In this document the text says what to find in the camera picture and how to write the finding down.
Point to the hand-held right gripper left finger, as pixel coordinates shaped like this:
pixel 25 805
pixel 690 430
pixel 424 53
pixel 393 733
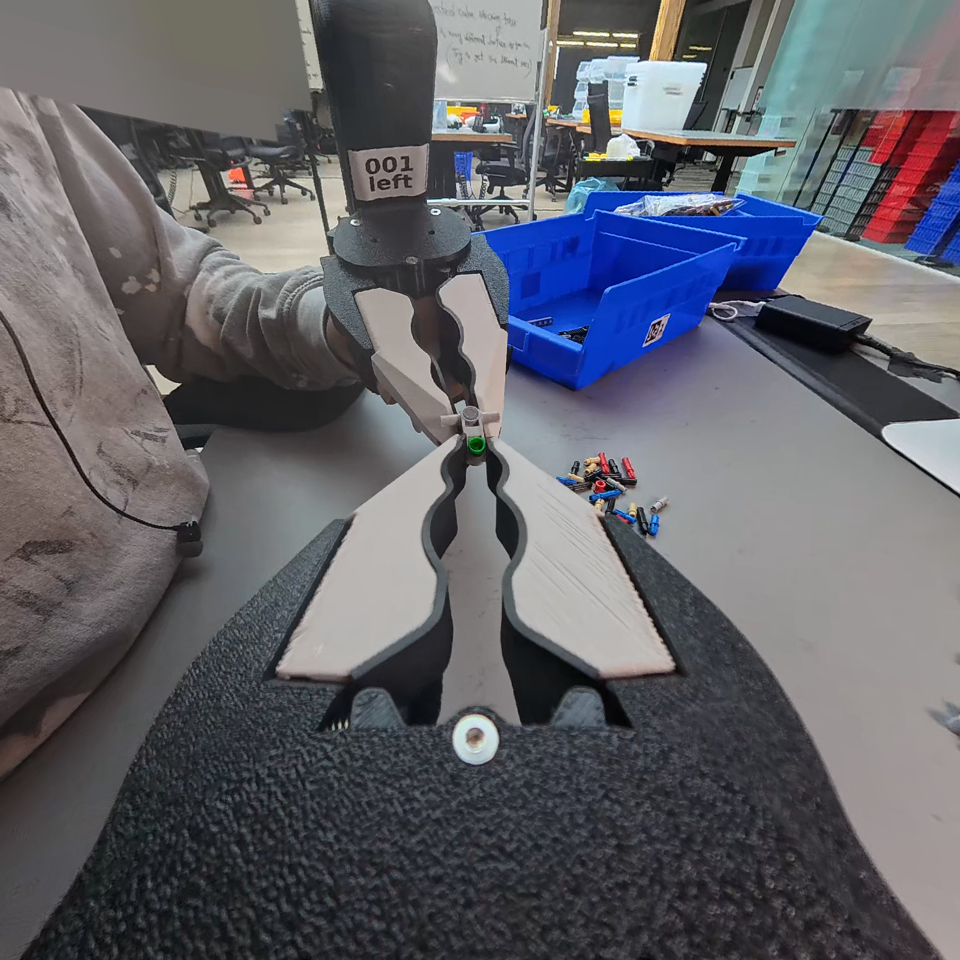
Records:
pixel 360 592

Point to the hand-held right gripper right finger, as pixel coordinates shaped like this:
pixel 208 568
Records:
pixel 585 592

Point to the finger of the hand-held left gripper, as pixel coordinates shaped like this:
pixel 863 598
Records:
pixel 394 345
pixel 487 345

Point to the grey red green toy linkage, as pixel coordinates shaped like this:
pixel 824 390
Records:
pixel 471 420

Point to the grey desk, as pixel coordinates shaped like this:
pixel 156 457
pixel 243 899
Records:
pixel 750 525

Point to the black toy parts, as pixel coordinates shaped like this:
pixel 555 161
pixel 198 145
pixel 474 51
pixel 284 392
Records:
pixel 574 334

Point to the whiteboard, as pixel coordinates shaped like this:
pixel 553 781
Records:
pixel 487 60

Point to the pile of small toy pins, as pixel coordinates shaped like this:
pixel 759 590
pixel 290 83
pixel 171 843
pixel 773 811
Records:
pixel 600 480

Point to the black office chair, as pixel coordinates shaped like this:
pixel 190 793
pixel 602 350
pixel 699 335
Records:
pixel 225 169
pixel 499 172
pixel 281 157

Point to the blue bin with marker label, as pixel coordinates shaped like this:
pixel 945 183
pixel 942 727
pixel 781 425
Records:
pixel 615 352

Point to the black chair armrest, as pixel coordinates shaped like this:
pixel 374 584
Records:
pixel 262 409

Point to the teal plastic bag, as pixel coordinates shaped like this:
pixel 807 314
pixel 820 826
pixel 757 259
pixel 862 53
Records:
pixel 581 196

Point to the stack of clear storage boxes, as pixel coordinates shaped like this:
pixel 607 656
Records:
pixel 600 75

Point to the clear bag of toy parts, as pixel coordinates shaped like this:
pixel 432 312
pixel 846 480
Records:
pixel 675 204

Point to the white plastic bag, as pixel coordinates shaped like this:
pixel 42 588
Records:
pixel 622 148

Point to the white storage box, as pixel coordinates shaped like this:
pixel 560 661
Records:
pixel 664 97

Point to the blue plastic bin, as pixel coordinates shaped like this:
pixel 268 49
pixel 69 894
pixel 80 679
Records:
pixel 772 255

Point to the wooden background table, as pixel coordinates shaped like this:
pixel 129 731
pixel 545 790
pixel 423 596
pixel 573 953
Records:
pixel 712 139

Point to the person's grey patterned hoodie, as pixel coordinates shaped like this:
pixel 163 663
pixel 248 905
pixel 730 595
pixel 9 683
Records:
pixel 75 375

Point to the black power adapter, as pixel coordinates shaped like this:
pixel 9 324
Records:
pixel 810 322

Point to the book stand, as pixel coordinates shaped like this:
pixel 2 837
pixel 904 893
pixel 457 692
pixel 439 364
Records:
pixel 930 450

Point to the rack of red blue bins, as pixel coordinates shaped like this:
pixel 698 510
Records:
pixel 900 180

